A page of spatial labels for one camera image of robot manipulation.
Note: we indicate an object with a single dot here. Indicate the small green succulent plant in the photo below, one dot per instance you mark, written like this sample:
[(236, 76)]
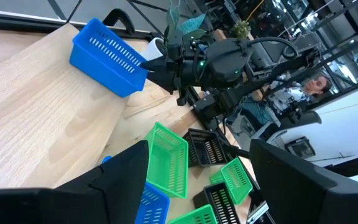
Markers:
[(241, 29)]

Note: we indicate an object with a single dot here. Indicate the person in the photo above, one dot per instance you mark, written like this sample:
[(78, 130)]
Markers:
[(294, 93)]

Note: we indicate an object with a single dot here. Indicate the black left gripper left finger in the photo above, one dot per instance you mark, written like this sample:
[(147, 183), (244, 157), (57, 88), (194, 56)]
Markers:
[(73, 202)]

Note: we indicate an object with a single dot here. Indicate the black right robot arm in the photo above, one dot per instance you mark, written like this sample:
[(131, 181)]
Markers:
[(225, 62)]

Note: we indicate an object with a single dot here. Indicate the blue plastic slotted basket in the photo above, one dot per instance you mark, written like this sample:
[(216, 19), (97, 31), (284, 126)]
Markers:
[(152, 207), (104, 59)]

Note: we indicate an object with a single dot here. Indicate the black plastic slotted basket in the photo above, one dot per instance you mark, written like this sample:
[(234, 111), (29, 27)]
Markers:
[(205, 147), (219, 203)]

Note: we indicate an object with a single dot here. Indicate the black aluminium table frame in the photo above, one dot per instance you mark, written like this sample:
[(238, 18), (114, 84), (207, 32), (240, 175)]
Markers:
[(26, 21)]

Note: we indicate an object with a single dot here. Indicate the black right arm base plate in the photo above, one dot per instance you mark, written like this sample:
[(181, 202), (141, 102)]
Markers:
[(207, 107)]

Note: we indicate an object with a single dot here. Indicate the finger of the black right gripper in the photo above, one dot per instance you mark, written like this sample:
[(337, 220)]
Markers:
[(155, 64), (163, 81)]

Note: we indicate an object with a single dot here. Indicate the teal plant in white pot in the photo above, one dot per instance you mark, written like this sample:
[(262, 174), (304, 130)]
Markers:
[(182, 28)]

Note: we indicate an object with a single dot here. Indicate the green plastic slotted basket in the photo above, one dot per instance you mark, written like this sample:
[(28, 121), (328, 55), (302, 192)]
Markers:
[(166, 161), (233, 180), (197, 217)]

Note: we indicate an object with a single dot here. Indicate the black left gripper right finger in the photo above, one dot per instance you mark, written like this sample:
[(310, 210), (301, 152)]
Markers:
[(306, 199)]

